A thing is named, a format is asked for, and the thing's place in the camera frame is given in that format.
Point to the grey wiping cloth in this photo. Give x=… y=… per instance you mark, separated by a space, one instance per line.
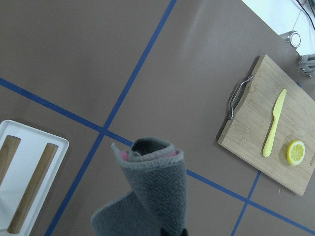
x=156 y=172

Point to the bamboo cutting board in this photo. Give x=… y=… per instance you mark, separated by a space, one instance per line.
x=245 y=135

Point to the yellow plastic knife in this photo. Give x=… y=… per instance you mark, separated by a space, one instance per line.
x=276 y=116

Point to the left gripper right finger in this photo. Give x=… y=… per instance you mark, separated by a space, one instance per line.
x=184 y=232

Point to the aluminium camera post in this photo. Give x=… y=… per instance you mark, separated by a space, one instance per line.
x=306 y=63

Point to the yellow lemon slices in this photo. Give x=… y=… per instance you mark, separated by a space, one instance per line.
x=295 y=152

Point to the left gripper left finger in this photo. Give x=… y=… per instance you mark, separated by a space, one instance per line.
x=163 y=232

